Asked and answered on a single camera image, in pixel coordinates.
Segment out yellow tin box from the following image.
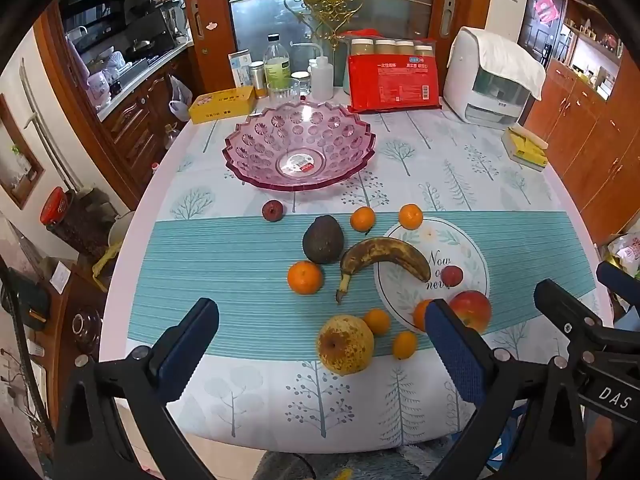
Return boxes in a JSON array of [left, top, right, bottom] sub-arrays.
[[188, 86, 257, 125]]

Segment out wooden wall shelf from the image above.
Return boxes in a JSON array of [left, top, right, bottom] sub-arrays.
[[562, 0, 631, 101]]

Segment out red pack of paper cups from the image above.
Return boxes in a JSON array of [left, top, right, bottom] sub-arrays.
[[347, 37, 443, 113]]

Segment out white blue carton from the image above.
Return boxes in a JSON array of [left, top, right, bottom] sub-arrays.
[[229, 49, 253, 88]]

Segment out teal plastic container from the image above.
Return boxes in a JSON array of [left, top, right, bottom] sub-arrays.
[[338, 34, 352, 92]]

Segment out metal can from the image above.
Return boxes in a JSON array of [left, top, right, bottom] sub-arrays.
[[248, 61, 268, 99]]

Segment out large mandarin orange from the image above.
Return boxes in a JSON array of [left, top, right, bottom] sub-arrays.
[[287, 260, 325, 296]]

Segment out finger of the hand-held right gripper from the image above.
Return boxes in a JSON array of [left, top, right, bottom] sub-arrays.
[[596, 261, 640, 311], [534, 279, 640, 357]]

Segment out yellow spotted pear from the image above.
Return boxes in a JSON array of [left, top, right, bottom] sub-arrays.
[[317, 315, 375, 376]]

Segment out tree printed tablecloth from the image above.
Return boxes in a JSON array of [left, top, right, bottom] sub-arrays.
[[100, 85, 616, 448]]

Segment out teal striped table runner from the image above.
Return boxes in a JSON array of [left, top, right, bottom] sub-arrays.
[[125, 210, 601, 361]]

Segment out red lid jar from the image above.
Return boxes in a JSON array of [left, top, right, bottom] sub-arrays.
[[40, 186, 108, 261]]

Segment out red apple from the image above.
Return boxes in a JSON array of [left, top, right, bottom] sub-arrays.
[[448, 290, 493, 335]]

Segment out person's right forearm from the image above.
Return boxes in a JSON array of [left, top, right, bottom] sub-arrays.
[[585, 412, 618, 480]]

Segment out wooden picture frame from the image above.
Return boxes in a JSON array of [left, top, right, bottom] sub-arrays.
[[0, 95, 46, 211]]

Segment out white plastic bag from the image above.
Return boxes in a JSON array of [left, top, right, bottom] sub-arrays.
[[167, 74, 193, 121]]

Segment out brown entrance door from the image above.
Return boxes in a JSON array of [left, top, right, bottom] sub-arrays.
[[517, 0, 571, 68]]

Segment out wooden kitchen cabinet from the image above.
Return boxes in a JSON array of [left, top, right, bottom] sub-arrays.
[[97, 50, 196, 211]]

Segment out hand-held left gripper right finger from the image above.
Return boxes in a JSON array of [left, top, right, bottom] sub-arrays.
[[424, 298, 588, 480]]

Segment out wooden wall cabinets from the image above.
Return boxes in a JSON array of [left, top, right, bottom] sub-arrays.
[[520, 60, 640, 246]]

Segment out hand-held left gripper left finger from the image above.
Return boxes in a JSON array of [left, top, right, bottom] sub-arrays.
[[52, 297, 221, 480]]

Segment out yellow sponge pack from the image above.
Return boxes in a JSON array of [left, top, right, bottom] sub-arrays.
[[501, 126, 549, 172]]

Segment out glass bottle with green label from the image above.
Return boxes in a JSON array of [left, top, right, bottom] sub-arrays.
[[264, 34, 293, 92]]

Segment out snack bag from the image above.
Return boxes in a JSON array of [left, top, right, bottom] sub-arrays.
[[605, 232, 640, 278]]

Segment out white squeeze bottle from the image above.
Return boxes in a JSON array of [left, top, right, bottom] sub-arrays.
[[292, 42, 333, 101]]

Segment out clear drinking glass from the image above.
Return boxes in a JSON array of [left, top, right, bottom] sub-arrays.
[[268, 80, 301, 106]]

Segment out white countertop appliance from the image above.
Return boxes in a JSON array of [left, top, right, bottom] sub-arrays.
[[443, 26, 532, 128]]

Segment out white cloth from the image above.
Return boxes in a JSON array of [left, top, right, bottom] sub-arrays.
[[472, 27, 547, 102]]

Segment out pink glass fruit bowl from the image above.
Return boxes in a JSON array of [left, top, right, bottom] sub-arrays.
[[223, 100, 377, 192]]

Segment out yellow plastic tool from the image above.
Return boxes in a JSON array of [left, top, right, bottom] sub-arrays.
[[92, 242, 123, 291]]

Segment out small oval yellowish mandarin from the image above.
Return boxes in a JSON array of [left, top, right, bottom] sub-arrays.
[[392, 330, 419, 360]]

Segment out dark teapot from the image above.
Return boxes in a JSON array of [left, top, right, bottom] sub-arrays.
[[70, 305, 103, 356]]

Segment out black cable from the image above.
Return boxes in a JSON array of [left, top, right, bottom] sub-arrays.
[[0, 260, 56, 441]]

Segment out floral white pot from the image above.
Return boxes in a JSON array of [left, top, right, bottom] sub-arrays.
[[84, 71, 112, 111]]

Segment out dark avocado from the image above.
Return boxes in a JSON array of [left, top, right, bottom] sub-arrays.
[[302, 215, 344, 265]]

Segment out spotted ripe banana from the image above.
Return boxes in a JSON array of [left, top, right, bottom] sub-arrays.
[[335, 238, 432, 306]]

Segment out small mandarin orange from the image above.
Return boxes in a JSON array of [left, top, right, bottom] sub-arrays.
[[398, 203, 424, 231], [363, 308, 391, 337], [350, 206, 376, 233], [413, 299, 436, 333]]

